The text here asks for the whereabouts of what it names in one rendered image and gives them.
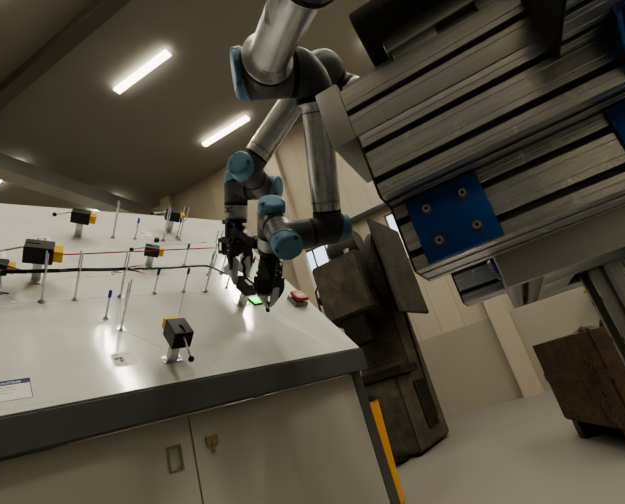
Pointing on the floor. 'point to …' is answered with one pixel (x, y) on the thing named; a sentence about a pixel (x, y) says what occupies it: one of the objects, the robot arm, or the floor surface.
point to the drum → (385, 443)
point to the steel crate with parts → (594, 386)
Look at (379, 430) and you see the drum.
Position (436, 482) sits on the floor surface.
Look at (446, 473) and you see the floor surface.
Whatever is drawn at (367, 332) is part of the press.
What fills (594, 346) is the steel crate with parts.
